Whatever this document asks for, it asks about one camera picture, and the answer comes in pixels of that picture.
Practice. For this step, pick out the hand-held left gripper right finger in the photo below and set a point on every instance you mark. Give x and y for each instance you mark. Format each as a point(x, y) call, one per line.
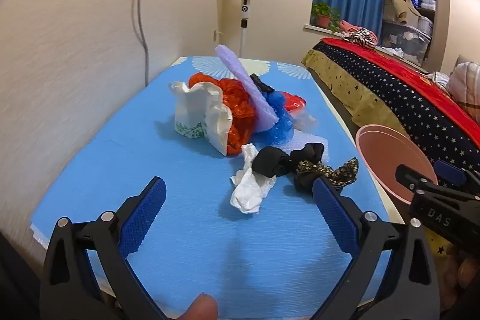
point(335, 218)

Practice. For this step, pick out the grey lidded container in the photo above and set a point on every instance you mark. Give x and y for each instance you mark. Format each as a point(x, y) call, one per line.
point(424, 24)

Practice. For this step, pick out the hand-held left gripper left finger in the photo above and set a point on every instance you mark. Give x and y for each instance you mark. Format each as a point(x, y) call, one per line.
point(144, 218)

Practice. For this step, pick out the leopard print scrunchie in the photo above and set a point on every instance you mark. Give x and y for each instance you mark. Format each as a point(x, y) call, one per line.
point(339, 172)

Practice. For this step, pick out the potted green plant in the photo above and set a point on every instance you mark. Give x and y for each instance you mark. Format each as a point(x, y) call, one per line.
point(323, 10)

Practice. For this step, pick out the pink folded cloth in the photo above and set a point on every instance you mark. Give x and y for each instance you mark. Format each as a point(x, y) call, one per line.
point(348, 27)

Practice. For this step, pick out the purple foam sheet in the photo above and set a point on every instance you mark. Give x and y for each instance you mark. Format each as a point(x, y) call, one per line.
point(247, 84)

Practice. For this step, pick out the black white striped cloth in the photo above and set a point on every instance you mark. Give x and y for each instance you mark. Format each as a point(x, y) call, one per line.
point(362, 37)

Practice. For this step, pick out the beige jacket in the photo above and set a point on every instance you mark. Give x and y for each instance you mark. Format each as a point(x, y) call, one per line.
point(399, 3)

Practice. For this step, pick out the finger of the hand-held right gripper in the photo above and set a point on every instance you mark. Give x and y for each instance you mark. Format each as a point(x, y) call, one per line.
point(414, 179)
point(452, 172)

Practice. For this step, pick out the red cloth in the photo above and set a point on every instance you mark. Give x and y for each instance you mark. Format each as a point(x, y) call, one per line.
point(294, 101)

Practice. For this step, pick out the blue plastic bag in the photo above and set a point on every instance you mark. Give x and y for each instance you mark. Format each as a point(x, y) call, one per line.
point(277, 128)

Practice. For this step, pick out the white plastic bag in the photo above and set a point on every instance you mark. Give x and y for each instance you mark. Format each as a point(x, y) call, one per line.
point(195, 110)

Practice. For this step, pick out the white tissue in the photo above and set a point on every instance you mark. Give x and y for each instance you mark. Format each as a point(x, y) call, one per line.
point(247, 192)

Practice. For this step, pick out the person's left hand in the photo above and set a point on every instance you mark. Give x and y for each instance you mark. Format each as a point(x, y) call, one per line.
point(200, 308)

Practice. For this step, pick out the small black cloth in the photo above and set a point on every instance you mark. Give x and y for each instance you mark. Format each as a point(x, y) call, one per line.
point(260, 83)

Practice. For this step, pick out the red plastic bag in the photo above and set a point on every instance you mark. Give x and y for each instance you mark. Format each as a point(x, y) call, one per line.
point(236, 98)

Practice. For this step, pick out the checked pillow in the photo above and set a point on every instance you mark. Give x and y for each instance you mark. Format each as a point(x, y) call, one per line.
point(468, 84)

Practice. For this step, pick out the clear plastic wrap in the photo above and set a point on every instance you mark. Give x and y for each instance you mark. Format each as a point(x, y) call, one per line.
point(303, 138)

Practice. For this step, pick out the pink plastic bucket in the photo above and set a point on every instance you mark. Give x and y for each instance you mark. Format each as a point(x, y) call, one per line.
point(386, 158)

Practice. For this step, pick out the person's right hand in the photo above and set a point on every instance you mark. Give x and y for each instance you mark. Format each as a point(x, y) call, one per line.
point(467, 269)

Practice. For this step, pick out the bed with starry blanket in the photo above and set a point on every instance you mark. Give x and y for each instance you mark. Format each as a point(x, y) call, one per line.
point(375, 87)

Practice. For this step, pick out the red blanket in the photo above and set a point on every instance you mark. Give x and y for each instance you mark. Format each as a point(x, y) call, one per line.
point(393, 69)

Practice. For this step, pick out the black sock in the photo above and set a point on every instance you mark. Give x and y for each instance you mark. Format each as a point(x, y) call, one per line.
point(268, 160)
point(309, 151)

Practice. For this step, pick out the clear plastic storage box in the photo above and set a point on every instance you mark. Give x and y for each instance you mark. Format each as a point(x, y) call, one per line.
point(405, 39)

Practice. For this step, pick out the white cloth on sill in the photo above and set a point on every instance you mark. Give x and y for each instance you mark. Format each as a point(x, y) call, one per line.
point(393, 52)

